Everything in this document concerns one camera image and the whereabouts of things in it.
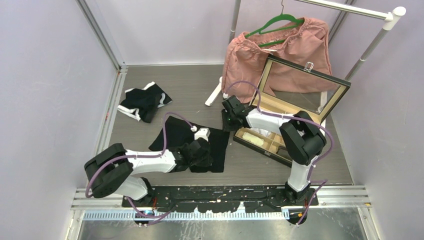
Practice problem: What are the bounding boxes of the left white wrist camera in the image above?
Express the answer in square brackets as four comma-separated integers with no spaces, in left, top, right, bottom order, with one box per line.
[190,125,211,142]

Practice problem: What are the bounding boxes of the cream rolled underwear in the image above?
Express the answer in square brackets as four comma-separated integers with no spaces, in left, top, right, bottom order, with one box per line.
[242,132,265,147]

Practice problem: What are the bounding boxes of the black white-trimmed underwear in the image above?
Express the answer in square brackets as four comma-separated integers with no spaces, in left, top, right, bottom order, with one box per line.
[117,81,173,123]

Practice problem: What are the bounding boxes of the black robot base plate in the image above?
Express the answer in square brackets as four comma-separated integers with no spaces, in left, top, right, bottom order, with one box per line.
[121,185,319,213]

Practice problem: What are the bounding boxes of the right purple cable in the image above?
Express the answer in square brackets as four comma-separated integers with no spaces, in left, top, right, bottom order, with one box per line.
[222,80,335,226]

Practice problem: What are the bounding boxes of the black compartment storage box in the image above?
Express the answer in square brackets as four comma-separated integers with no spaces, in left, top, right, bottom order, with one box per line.
[233,54,351,167]

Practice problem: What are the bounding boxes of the green clothes hanger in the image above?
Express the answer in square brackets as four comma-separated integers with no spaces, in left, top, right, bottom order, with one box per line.
[244,0,305,49]

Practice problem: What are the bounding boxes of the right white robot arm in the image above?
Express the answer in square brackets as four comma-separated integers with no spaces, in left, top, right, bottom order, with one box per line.
[222,96,327,205]

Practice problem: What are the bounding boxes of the plain black underwear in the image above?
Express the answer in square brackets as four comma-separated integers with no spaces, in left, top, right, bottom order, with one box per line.
[165,116,230,173]

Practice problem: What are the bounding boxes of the white black-trimmed underwear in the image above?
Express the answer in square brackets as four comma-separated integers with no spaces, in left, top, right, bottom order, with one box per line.
[258,129,272,137]

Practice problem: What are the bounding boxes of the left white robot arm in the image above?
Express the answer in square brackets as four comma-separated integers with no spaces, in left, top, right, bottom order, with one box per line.
[84,138,213,207]

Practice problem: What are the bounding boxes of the white metal clothes rack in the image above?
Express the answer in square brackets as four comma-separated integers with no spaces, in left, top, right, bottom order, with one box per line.
[204,0,407,133]

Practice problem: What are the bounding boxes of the dark rolled underwear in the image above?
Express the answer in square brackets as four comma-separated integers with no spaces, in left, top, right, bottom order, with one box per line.
[276,145,290,159]

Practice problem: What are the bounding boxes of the pink hanging shorts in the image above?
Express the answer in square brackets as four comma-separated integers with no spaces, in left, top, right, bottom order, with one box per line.
[221,17,336,103]

